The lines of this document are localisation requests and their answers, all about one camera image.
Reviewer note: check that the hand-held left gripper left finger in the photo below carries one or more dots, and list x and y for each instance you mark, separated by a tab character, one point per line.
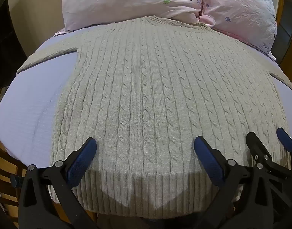
82	158

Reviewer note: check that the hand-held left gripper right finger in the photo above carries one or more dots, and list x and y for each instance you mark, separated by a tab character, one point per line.
209	159

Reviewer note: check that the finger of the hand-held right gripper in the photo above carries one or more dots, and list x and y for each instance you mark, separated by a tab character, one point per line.
260	148
286	139

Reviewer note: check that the wooden headboard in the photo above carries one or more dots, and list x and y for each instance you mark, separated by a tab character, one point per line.
290	62

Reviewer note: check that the lavender bed sheet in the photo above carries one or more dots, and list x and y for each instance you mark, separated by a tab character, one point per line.
38	93

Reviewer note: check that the pink floral pillow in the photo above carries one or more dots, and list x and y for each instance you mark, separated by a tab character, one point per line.
126	0
239	9

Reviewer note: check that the dark cabinet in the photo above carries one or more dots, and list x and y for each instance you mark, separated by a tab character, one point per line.
3	43

